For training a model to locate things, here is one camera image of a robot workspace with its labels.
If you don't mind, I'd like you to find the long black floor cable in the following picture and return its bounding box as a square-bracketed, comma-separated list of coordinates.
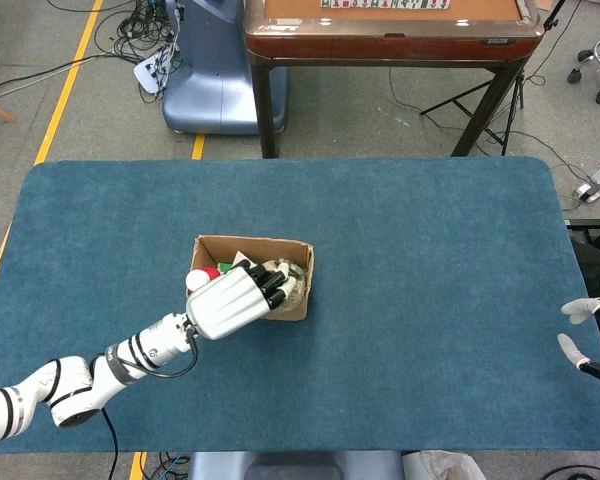
[0, 52, 131, 96]

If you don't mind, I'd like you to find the green white packet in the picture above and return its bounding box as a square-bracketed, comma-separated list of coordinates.
[279, 257, 309, 279]

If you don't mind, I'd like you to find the white floor power strip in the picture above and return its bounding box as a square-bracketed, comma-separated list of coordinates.
[574, 166, 600, 203]

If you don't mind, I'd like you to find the brown mahjong table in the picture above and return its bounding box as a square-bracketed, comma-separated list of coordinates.
[243, 0, 545, 159]

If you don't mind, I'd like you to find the open brown cardboard box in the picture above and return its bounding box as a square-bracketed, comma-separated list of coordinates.
[186, 234, 315, 322]

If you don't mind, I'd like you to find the blue floor cable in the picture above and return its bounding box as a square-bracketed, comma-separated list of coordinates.
[149, 452, 191, 480]

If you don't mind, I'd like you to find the row of face-up mahjong tiles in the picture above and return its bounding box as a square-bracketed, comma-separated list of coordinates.
[321, 0, 451, 10]

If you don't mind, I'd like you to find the black tripod stand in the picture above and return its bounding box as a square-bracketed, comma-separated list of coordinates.
[419, 0, 571, 156]

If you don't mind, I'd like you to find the blue felt table cover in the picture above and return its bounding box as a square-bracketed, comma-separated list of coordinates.
[0, 155, 600, 455]

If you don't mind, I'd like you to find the red juice bottle white cap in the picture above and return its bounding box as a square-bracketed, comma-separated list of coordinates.
[185, 266, 221, 299]

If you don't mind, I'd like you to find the round glass jar black lid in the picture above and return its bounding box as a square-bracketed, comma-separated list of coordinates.
[262, 259, 306, 315]

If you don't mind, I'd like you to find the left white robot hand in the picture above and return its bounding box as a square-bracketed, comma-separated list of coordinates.
[184, 262, 299, 341]

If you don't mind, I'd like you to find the black cable bundle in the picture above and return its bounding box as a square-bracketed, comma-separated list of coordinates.
[94, 0, 184, 64]

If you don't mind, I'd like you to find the white power strip with plugs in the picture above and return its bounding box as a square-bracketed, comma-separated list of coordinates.
[133, 49, 174, 95]

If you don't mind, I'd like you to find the grey-blue robot body base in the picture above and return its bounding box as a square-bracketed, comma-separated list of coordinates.
[187, 451, 405, 480]

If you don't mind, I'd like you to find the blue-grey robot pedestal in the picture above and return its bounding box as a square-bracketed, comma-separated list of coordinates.
[162, 0, 290, 135]

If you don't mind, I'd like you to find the clear plastic bag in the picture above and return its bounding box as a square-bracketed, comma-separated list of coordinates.
[402, 449, 487, 480]

